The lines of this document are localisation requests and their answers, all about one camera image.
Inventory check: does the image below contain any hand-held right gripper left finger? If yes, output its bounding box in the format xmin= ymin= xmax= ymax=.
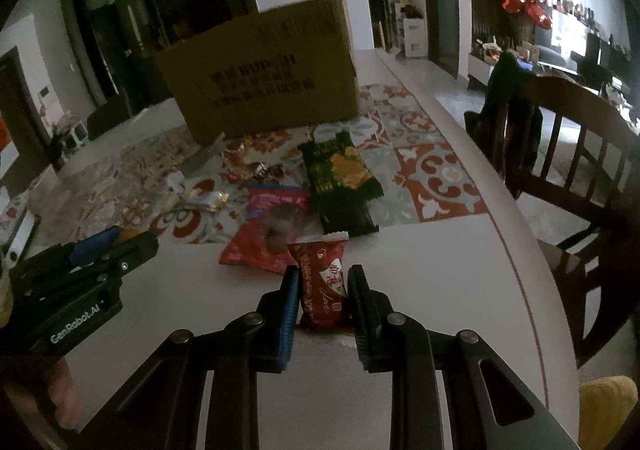
xmin=62 ymin=266 xmax=302 ymax=450

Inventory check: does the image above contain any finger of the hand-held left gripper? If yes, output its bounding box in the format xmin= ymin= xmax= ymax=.
xmin=67 ymin=226 xmax=126 ymax=266
xmin=75 ymin=231 xmax=160 ymax=282

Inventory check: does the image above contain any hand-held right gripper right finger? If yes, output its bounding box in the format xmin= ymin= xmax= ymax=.
xmin=346 ymin=264 xmax=586 ymax=450

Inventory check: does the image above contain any dark red snack packet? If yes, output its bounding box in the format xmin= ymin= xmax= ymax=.
xmin=287 ymin=239 xmax=351 ymax=331

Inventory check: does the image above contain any brown cardboard box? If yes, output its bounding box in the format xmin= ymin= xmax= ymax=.
xmin=152 ymin=0 xmax=361 ymax=146

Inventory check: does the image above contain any person's left hand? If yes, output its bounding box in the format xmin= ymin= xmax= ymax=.
xmin=2 ymin=355 xmax=84 ymax=431

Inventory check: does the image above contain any white table cover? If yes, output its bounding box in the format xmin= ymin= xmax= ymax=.
xmin=0 ymin=47 xmax=576 ymax=450

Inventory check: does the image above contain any pink red snack packet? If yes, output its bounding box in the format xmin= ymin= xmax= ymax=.
xmin=219 ymin=182 xmax=313 ymax=276

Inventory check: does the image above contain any gold wrapped candy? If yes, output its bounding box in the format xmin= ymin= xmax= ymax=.
xmin=221 ymin=136 xmax=257 ymax=166

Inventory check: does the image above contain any dark green snack packet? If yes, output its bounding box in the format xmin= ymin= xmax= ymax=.
xmin=298 ymin=130 xmax=385 ymax=237

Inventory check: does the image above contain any dark brown wrapped candy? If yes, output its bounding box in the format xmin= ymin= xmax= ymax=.
xmin=250 ymin=161 xmax=286 ymax=182

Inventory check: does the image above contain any dark glass sliding door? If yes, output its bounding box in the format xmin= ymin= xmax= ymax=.
xmin=60 ymin=0 xmax=261 ymax=116

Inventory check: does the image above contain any yellow cloth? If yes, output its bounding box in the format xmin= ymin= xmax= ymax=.
xmin=579 ymin=376 xmax=637 ymax=450

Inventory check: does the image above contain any dark jacket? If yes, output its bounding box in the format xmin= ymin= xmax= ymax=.
xmin=464 ymin=51 xmax=543 ymax=191

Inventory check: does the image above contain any wooden chair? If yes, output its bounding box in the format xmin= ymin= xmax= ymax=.
xmin=500 ymin=75 xmax=640 ymax=371

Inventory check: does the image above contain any white television cabinet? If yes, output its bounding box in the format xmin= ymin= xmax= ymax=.
xmin=469 ymin=44 xmax=506 ymax=91

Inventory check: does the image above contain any white drawer cart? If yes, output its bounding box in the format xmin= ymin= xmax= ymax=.
xmin=402 ymin=17 xmax=427 ymax=58

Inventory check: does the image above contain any dark room door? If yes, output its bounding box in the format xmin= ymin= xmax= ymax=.
xmin=420 ymin=0 xmax=461 ymax=78

